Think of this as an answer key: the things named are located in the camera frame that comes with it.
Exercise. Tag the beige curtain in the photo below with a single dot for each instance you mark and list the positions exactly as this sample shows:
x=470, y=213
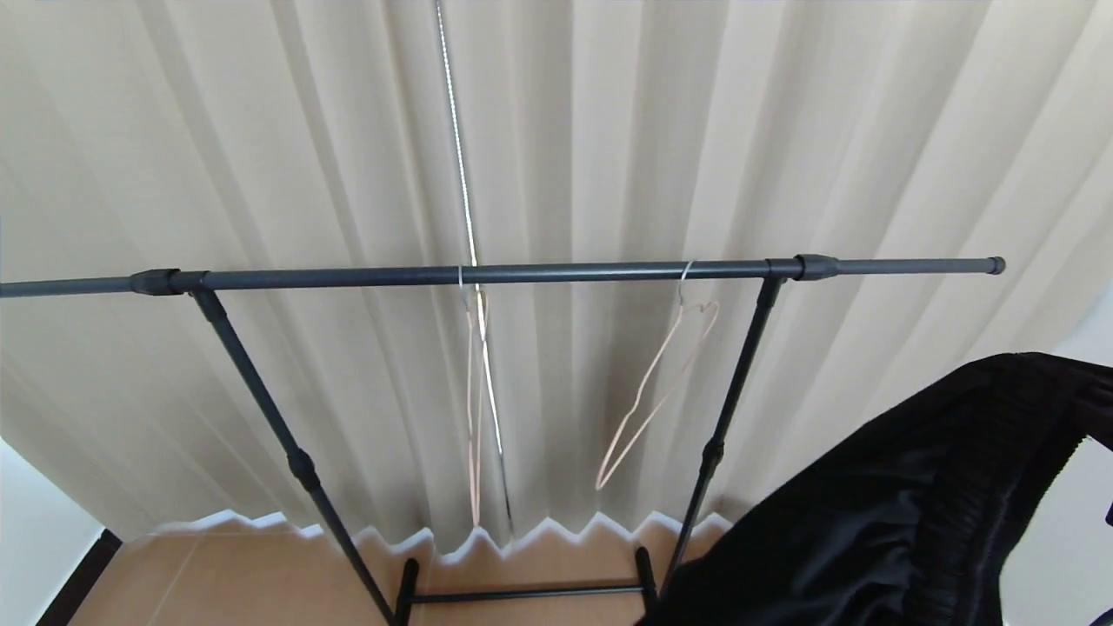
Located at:
x=261, y=130

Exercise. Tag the black clothes rack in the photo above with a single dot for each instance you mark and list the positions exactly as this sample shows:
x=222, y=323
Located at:
x=348, y=278

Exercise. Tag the black garment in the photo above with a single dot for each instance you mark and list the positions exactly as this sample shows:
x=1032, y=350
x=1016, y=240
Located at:
x=869, y=522

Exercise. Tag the pink clothes hanger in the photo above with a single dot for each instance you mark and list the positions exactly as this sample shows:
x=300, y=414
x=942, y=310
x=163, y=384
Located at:
x=600, y=478
x=473, y=435

